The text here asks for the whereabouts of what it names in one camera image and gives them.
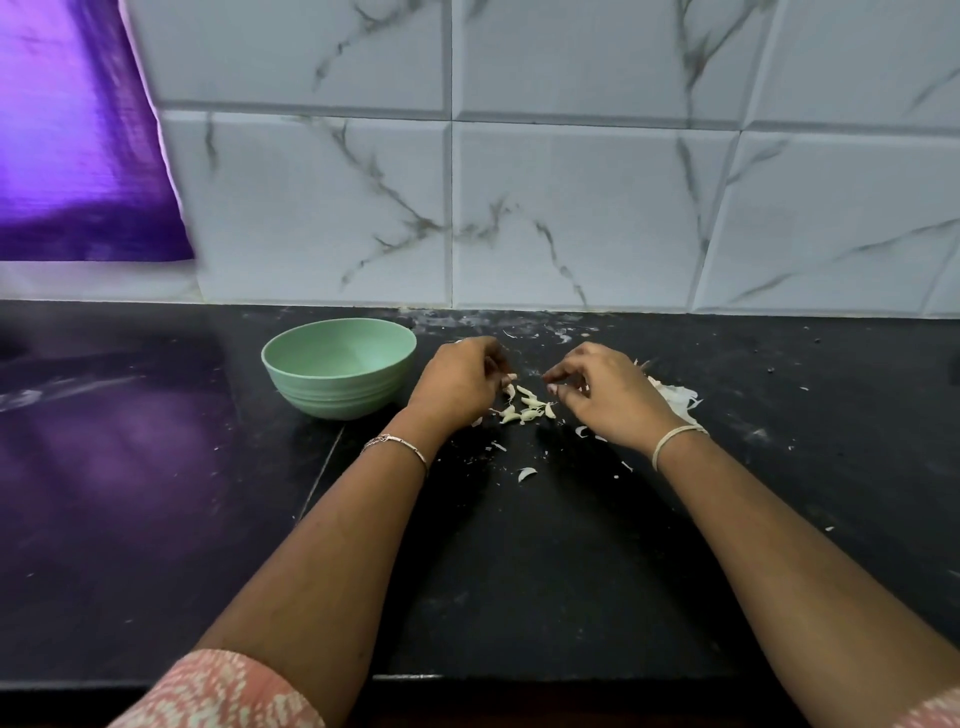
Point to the pink patterned left sleeve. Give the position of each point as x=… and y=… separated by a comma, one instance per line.
x=218, y=693

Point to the pink patterned sleeve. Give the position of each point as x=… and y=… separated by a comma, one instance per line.
x=945, y=711
x=218, y=693

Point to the person's left hand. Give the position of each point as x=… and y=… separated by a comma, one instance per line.
x=458, y=383

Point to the mint green bowl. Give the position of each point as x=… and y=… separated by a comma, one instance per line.
x=339, y=365

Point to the person's left forearm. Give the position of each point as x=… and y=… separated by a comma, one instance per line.
x=308, y=578

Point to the person's right hand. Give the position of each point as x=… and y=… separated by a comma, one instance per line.
x=615, y=393

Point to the purple cloth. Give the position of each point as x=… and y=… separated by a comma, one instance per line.
x=83, y=128

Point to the pink patterned right sleeve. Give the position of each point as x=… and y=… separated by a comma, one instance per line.
x=945, y=711

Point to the small fallen garlic piece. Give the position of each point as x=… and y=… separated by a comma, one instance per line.
x=527, y=473

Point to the person's right forearm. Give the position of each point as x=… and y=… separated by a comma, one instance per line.
x=818, y=585

